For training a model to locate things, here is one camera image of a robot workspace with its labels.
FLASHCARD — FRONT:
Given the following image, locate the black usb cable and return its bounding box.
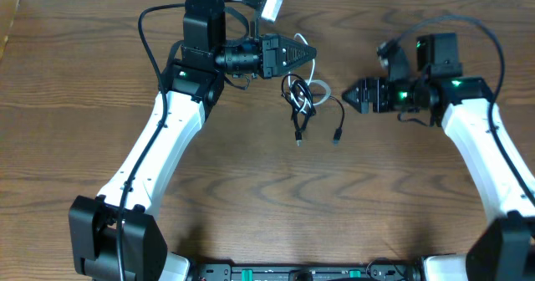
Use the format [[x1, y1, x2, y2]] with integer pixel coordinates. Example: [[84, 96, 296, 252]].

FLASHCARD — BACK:
[[280, 74, 346, 147]]

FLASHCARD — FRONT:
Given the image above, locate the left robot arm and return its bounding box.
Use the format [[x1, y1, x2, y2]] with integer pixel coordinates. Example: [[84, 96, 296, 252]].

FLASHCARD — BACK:
[[69, 0, 317, 280]]

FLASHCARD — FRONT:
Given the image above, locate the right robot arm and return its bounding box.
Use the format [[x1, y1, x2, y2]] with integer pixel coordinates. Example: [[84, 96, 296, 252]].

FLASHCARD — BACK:
[[342, 33, 534, 280]]

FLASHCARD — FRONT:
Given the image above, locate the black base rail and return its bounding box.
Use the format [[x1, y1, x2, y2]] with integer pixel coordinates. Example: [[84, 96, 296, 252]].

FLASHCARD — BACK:
[[186, 260, 425, 281]]

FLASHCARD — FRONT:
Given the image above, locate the white usb cable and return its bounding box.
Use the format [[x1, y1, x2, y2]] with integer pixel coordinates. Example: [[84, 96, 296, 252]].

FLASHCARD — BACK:
[[288, 33, 332, 115]]

